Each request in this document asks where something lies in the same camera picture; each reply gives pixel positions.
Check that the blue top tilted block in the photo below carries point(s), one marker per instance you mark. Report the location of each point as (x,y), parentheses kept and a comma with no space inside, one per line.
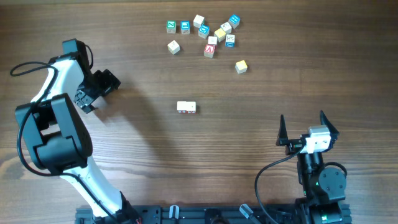
(234,21)

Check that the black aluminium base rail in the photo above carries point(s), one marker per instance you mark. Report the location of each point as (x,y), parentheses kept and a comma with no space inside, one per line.
(281,213)

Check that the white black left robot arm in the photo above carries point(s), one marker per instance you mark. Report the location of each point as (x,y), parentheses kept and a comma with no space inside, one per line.
(52,140)

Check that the plain top wooden block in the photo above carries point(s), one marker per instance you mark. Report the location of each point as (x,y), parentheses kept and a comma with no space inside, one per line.
(198,21)

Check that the green letter N block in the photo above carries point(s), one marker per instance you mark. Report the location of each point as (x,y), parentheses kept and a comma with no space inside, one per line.
(171,27)

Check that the white red-striped wooden block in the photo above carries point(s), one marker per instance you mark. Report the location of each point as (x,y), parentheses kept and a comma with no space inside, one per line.
(181,106)

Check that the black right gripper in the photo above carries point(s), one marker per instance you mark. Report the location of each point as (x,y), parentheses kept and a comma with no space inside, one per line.
(293,144)

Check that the lone yellow wooden block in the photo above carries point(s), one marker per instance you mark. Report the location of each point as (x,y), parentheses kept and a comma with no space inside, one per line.
(241,66)

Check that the cream green-side wooden block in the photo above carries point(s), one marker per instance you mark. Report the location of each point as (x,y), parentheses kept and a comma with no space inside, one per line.
(173,47)

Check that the white red-check wooden block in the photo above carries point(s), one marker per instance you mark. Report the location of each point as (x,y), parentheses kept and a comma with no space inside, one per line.
(191,107)

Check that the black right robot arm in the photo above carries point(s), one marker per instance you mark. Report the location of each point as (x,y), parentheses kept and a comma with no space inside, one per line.
(323,183)

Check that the blue top wooden block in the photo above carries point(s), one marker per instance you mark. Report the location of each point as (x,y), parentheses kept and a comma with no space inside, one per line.
(185,27)

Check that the red letter A block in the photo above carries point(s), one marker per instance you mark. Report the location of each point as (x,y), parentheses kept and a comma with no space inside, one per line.
(209,50)

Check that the yellow top wooden block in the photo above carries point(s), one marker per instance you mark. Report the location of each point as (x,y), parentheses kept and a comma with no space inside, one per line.
(220,34)

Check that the white top blue-side block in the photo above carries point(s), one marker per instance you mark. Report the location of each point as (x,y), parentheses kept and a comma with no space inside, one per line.
(230,40)

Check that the white picture wooden block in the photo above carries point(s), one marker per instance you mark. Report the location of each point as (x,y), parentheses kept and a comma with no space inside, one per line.
(226,27)

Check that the blue letter D block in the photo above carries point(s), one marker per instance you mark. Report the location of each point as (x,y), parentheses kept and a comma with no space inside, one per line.
(203,31)

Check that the small white red-drawing block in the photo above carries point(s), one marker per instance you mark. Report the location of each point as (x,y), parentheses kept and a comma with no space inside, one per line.
(212,40)

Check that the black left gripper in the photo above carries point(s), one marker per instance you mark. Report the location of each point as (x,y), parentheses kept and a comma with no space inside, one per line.
(110,83)

